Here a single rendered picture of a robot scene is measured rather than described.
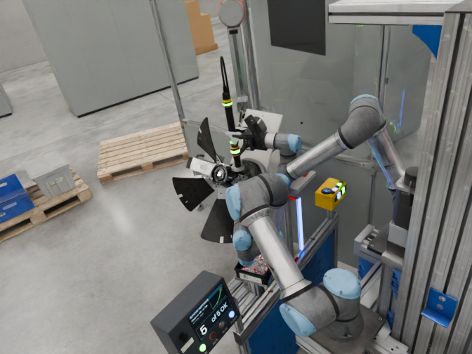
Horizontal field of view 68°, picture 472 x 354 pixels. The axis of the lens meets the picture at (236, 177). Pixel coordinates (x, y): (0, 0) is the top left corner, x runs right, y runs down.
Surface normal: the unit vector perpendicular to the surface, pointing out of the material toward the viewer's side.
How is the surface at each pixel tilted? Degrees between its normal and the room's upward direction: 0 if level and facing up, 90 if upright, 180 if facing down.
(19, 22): 90
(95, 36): 90
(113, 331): 0
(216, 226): 51
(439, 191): 90
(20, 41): 90
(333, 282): 8
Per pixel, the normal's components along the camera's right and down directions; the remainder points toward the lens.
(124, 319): -0.14, -0.83
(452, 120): -0.71, 0.47
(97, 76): 0.53, 0.40
